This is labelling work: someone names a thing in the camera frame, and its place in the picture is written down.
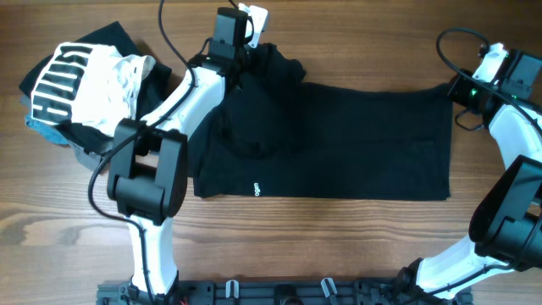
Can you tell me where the black t-shirt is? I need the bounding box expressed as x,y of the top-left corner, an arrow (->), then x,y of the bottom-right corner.
188,43 -> 452,201

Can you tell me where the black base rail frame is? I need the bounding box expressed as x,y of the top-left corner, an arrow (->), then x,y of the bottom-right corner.
96,277 -> 473,305

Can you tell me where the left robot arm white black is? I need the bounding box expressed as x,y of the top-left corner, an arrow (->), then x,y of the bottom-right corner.
107,42 -> 269,304

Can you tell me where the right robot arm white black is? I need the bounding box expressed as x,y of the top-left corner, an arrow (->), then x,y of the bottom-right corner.
388,70 -> 541,304

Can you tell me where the folded blue garment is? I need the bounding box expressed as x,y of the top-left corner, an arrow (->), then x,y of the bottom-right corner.
25,114 -> 69,146

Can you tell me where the white shirt black print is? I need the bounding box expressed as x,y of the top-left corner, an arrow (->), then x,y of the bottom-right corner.
30,42 -> 156,136

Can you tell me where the folded grey garment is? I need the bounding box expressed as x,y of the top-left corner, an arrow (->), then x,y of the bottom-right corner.
69,141 -> 113,171

